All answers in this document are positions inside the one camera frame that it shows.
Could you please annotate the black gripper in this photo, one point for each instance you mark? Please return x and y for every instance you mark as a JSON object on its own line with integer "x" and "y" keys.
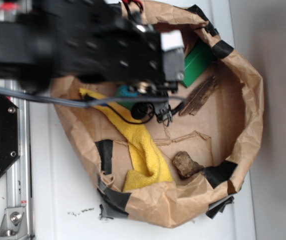
{"x": 96, "y": 43}

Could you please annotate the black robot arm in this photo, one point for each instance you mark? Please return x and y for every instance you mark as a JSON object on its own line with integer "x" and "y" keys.
{"x": 28, "y": 47}

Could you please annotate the green block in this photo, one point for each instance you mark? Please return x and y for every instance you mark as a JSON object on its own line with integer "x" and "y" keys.
{"x": 196, "y": 62}

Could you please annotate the dark wood piece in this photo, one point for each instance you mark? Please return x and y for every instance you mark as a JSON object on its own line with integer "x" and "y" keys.
{"x": 199, "y": 96}

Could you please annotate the green ball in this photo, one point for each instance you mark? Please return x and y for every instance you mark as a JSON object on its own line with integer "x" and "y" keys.
{"x": 123, "y": 91}

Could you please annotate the brown rock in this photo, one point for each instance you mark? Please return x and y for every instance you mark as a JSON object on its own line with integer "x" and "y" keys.
{"x": 185, "y": 166}

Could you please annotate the yellow cloth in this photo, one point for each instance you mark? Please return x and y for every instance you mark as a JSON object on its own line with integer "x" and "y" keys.
{"x": 149, "y": 165}

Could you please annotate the brown paper bag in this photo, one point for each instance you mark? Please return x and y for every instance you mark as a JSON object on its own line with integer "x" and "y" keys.
{"x": 224, "y": 136}

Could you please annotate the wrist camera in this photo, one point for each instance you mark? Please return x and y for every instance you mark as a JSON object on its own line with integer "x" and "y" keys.
{"x": 156, "y": 104}

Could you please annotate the aluminium rail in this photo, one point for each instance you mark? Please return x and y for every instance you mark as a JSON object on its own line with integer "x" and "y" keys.
{"x": 19, "y": 176}

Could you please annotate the metal corner bracket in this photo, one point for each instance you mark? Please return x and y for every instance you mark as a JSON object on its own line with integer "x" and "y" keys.
{"x": 14, "y": 224}

